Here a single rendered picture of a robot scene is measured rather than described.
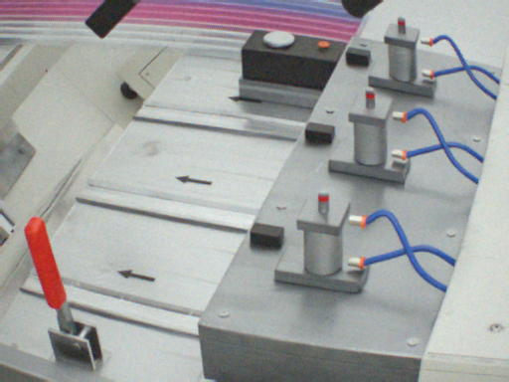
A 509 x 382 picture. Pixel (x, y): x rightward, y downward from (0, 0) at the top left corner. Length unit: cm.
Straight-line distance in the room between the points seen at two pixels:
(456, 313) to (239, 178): 29
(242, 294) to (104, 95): 178
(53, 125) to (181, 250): 152
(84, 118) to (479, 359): 184
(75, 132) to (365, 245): 166
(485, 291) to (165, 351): 21
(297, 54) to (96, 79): 155
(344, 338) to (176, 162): 29
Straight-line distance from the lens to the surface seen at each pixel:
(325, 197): 69
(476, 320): 66
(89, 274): 83
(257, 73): 98
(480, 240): 72
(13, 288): 128
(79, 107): 242
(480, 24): 114
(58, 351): 75
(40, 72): 198
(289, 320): 69
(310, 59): 95
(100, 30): 88
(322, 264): 70
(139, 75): 242
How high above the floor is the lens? 160
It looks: 38 degrees down
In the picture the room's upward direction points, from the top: 52 degrees clockwise
